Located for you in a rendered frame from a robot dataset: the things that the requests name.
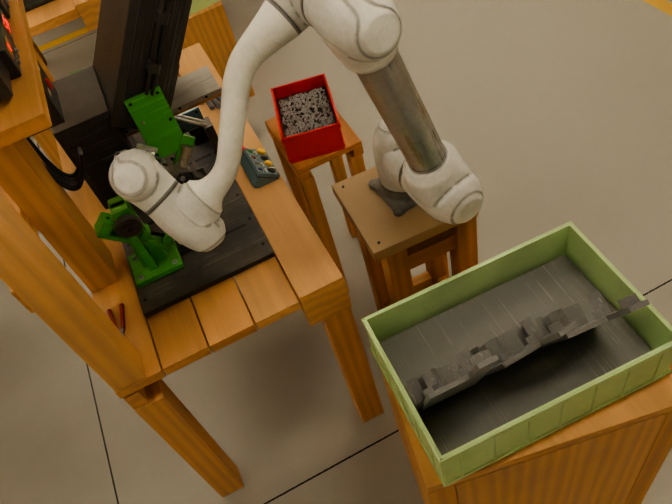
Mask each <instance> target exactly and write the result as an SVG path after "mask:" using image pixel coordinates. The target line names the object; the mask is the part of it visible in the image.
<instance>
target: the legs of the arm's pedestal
mask: <svg viewBox="0 0 672 504"><path fill-rule="evenodd" d="M357 235H358V239H359V243H360V246H361V250H362V254H363V258H364V262H365V265H366V269H367V273H368V277H369V281H370V284H371V288H372V292H373V296H374V300H375V303H376V307H377V311H379V310H381V309H383V308H385V307H387V306H390V305H392V304H394V303H396V302H398V301H400V300H402V299H405V298H407V297H409V296H411V295H413V294H415V293H417V292H420V291H422V290H424V289H426V288H428V287H430V286H432V285H434V284H437V283H439V282H441V281H443V280H445V279H447V278H449V267H448V257H447V252H450V259H451V270H452V276H454V275H456V274H458V273H460V272H462V271H464V270H467V269H469V268H471V267H473V266H475V265H477V264H478V247H477V221H476V217H475V218H473V219H471V220H469V221H468V222H465V223H462V224H460V225H457V226H455V227H453V228H451V229H449V230H446V231H444V232H442V233H440V234H438V235H436V236H433V237H431V238H429V239H427V240H425V241H422V242H420V243H418V244H416V245H414V246H411V247H409V248H407V249H405V250H403V251H400V252H398V253H396V254H394V255H392V256H389V257H387V258H385V259H383V260H381V261H378V262H375V260H374V259H373V257H372V255H371V254H370V252H369V251H368V249H367V247H366V246H365V244H364V242H363V241H362V239H361V237H360V236H359V234H358V232H357ZM423 263H425V264H426V272H424V273H422V274H420V275H418V276H415V277H413V278H412V277H411V271H410V269H413V268H415V267H417V266H419V265H421V264H423Z"/></svg>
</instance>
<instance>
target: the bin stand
mask: <svg viewBox="0 0 672 504"><path fill-rule="evenodd" d="M336 111H337V110H336ZM337 114H338V118H339V121H340V124H341V132H342V135H343V138H344V141H345V145H346V146H345V149H342V150H339V151H335V152H332V153H328V154H325V155H321V156H318V157H314V158H311V159H307V160H303V161H300V162H296V163H293V164H290V162H288V158H287V153H286V149H285V146H284V143H283V144H282V141H281V137H280V132H279V127H278V123H277V118H276V117H273V118H271V119H269V120H267V121H265V124H266V126H267V129H268V132H269V134H270V135H271V137H272V139H273V142H274V144H275V147H276V150H277V153H278V156H279V158H280V161H281V164H282V167H283V170H284V172H285V175H286V178H287V181H288V184H289V186H290V189H291V192H292V194H293V196H294V197H295V199H296V201H297V202H298V204H299V206H300V207H301V209H302V210H303V212H304V214H305V215H306V217H307V219H308V220H309V222H310V223H311V225H312V227H313V228H314V230H315V232H316V233H317V235H318V236H319V238H320V240H321V241H322V243H323V245H324V246H325V248H326V249H327V251H328V253H329V254H330V256H331V258H332V259H333V261H334V262H335V264H336V266H337V267H338V269H339V271H340V272H341V274H342V275H343V278H344V281H345V284H346V287H347V290H348V292H349V288H348V285H347V282H346V278H345V275H344V272H343V269H342V266H341V262H340V259H339V256H338V253H337V249H336V246H335V243H334V240H333V237H332V233H331V230H330V227H329V224H328V220H327V217H326V214H325V211H324V208H323V204H322V201H321V198H320V195H319V191H318V188H317V185H316V182H315V179H314V176H313V174H312V173H311V171H310V170H311V169H313V168H315V167H318V166H320V165H322V164H324V163H326V162H328V161H329V162H330V166H331V169H332V173H333V176H334V180H335V183H338V182H340V181H343V180H345V179H347V178H348V177H347V173H346V169H345V165H344V161H343V157H342V155H343V154H345V153H346V157H347V161H348V165H349V169H350V173H351V177H352V176H354V175H357V174H359V173H361V172H364V171H366V168H365V163H364V159H363V153H364V150H363V146H362V141H361V140H360V139H359V137H358V136H357V135H356V134H355V132H354V131H353V130H352V129H351V127H350V126H349V125H348V124H347V122H346V121H345V120H344V119H343V117H342V116H341V115H340V114H339V112H338V111H337ZM342 209H343V208H342ZM343 212H344V216H345V220H346V223H347V227H348V231H349V233H350V234H351V236H352V237H353V238H354V237H356V236H358V235H357V231H356V229H355V228H354V226H353V224H352V223H351V221H350V219H349V218H348V216H347V214H346V213H345V211H344V209H343Z"/></svg>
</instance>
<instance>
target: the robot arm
mask: <svg viewBox="0 0 672 504"><path fill-rule="evenodd" d="M309 26H310V27H313V28H314V30H315V31H316V32H317V33H318V34H319V35H320V36H321V39H322V40H323V42H324V43H325V44H326V45H327V46H328V47H329V49H330V50H331V51H332V52H333V53H334V54H335V56H336V57H337V58H338V59H339V60H340V62H341V63H342V64H343V65H344V67H345V68H347V69H348V70H350V71H352V72H354V73H357V75H358V77H359V79H360V80H361V82H362V84H363V86H364V87H365V89H366V91H367V93H368V94H369V96H370V98H371V100H372V101H373V103H374V105H375V107H376V109H377V110H378V112H379V114H380V116H381V117H382V119H381V121H380V122H378V124H377V126H376V129H375V132H374V136H373V153H374V159H375V164H376V169H377V172H378V175H379V177H378V178H374V179H371V180H370V181H369V182H368V186H369V188H370V189H372V190H374V191H375V192H376V193H377V194H378V195H379V196H380V197H381V198H382V199H383V201H384V202H385V203H386V204H387V205H388V206H389V207H390V208H391V210H392V212H393V214H394V216H396V217H400V216H402V215H404V214H405V213H406V212H407V211H408V210H410V209H412V208H414V207H415V206H417V205H419V206H420V207H421V208H422V209H423V210H424V211H426V212H427V213H428V214H429V215H431V216H432V217H433V218H435V219H436V220H438V221H441V222H444V223H448V224H453V225H457V224H462V223H465V222H468V221H469V220H471V219H472V218H473V217H474V216H475V215H476V214H477V213H478V212H479V210H480V208H481V206H482V203H483V197H484V195H483V190H482V186H481V183H480V181H479V179H478V178H477V176H476V175H475V174H474V173H473V172H472V171H471V169H470V168H469V166H468V165H467V164H466V162H465V161H464V159H463V158H462V157H461V155H460V154H459V152H458V151H457V149H456V148H455V146H454V145H453V144H451V143H450V142H448V141H445V140H441V139H440V137H439V135H438V133H437V131H436V129H435V126H434V124H433V122H432V120H431V118H430V116H429V114H428V112H427V110H426V108H425V105H424V103H423V101H422V99H421V97H420V95H419V93H418V91H417V89H416V87H415V84H414V82H413V80H412V78H411V76H410V74H409V72H408V70H407V68H406V66H405V63H404V61H403V59H402V57H401V55H400V53H399V51H398V45H399V40H400V37H401V33H402V21H401V17H400V14H399V11H398V9H397V7H396V5H395V3H394V1H393V0H265V1H264V3H263V4H262V6H261V7H260V9H259V11H258V12H257V14H256V16H255V17H254V19H253V20H252V22H251V23H250V25H249V26H248V28H247V29H246V31H245V32H244V33H243V35H242V36H241V38H240V39H239V41H238V42H237V44H236V46H235V47H234V49H233V51H232V53H231V55H230V57H229V60H228V62H227V65H226V68H225V72H224V77H223V83H222V93H221V107H220V121H219V135H218V149H217V157H216V161H215V164H214V167H213V169H212V170H211V171H210V173H209V174H208V175H207V176H205V177H204V178H202V179H200V180H189V181H188V182H187V183H184V184H180V183H179V182H178V181H177V180H176V179H174V178H173V177H172V176H171V175H170V174H169V173H168V172H167V170H168V165H169V164H168V163H166V161H165V159H164V158H163V157H160V158H159V159H158V156H156V155H155V153H154V152H152V153H150V152H149V151H148V150H147V151H146V150H143V149H137V148H132V149H130V150H128V149H124V150H122V151H119V152H118V151H117V152H115V155H114V160H113V161H112V163H111V165H110V168H109V182H110V185H111V187H112V189H113V190H114V191H115V193H116V194H118V195H119V196H120V197H122V198H123V199H124V200H126V201H128V202H130V203H132V204H133V205H135V206H137V207H138V208H139V209H141V210H142V211H143V212H145V213H146V214H147V215H148V216H149V217H150V218H151V219H152V220H153V221H154V222H155V223H156V224H157V225H158V226H159V227H160V228H161V229H162V230H163V231H164V232H165V233H167V234H168V235H169V236H171V237H172V238H173V239H175V240H176V241H178V242H179V243H181V244H182V245H184V246H186V247H187V248H189V249H192V250H194V251H197V252H208V251H211V250H212V249H214V248H215V247H217V246H218V245H219V244H220V243H221V242H222V241H223V239H224V237H225V233H226V228H225V223H224V221H223V220H222V219H221V218H220V213H221V212H222V211H223V210H222V201H223V199H224V197H225V195H226V194H227V192H228V191H229V189H230V187H231V186H232V184H233V182H234V180H235V178H236V175H237V173H238V169H239V166H240V161H241V155H242V148H243V140H244V132H245V124H246V116H247V108H248V100H249V93H250V88H251V83H252V80H253V77H254V75H255V73H256V71H257V69H258V68H259V66H260V65H261V64H262V63H263V62H264V61H265V60H266V59H267V58H268V57H270V56H271V55H272V54H274V53H275V52H276V51H278V50H279V49H280V48H282V47H283V46H284V45H286V44H287V43H289V42H290V41H292V40H293V39H295V38H296V37H297V36H298V35H300V34H301V33H302V32H303V31H304V30H305V29H306V28H308V27H309Z"/></svg>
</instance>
